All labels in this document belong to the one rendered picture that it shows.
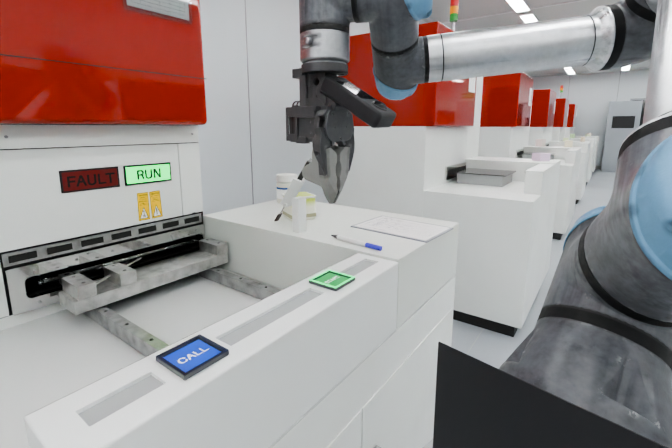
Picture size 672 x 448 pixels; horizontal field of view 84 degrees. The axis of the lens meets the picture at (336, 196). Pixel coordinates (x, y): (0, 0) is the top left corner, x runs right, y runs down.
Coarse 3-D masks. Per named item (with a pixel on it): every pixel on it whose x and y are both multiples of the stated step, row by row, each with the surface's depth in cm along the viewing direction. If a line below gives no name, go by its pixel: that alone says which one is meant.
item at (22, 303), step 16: (128, 240) 91; (144, 240) 94; (160, 240) 97; (64, 256) 80; (80, 256) 82; (96, 256) 85; (176, 256) 101; (16, 272) 74; (32, 272) 76; (16, 288) 74; (16, 304) 74; (32, 304) 76; (48, 304) 79
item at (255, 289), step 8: (200, 272) 100; (208, 272) 98; (216, 272) 96; (224, 272) 95; (216, 280) 96; (224, 280) 94; (232, 280) 92; (240, 280) 90; (248, 280) 90; (232, 288) 93; (240, 288) 91; (248, 288) 89; (256, 288) 87; (264, 288) 86; (272, 288) 86; (256, 296) 88; (264, 296) 86
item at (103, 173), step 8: (64, 176) 79; (72, 176) 80; (80, 176) 82; (88, 176) 83; (96, 176) 84; (104, 176) 86; (112, 176) 87; (64, 184) 79; (72, 184) 81; (80, 184) 82; (88, 184) 83; (96, 184) 84; (104, 184) 86; (112, 184) 87
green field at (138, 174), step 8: (128, 168) 90; (136, 168) 91; (144, 168) 93; (152, 168) 94; (160, 168) 96; (168, 168) 98; (128, 176) 90; (136, 176) 91; (144, 176) 93; (152, 176) 95; (160, 176) 96; (168, 176) 98
